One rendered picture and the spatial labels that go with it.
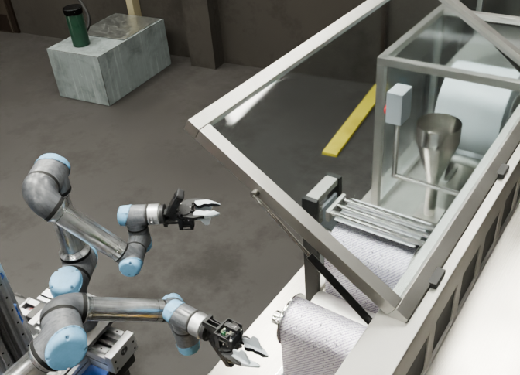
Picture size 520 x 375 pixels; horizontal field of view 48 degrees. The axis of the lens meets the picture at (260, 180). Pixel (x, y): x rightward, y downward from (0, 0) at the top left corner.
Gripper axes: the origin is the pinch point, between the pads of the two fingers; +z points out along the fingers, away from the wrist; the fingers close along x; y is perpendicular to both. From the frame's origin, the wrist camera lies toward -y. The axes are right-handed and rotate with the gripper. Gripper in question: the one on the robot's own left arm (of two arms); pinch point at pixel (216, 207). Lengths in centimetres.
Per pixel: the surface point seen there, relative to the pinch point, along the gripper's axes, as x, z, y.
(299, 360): 62, 28, -3
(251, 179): 65, 21, -72
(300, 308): 54, 29, -15
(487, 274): 55, 75, -28
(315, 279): 27.2, 33.7, 7.3
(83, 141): -246, -155, 159
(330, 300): 45, 37, -6
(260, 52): -378, -5, 159
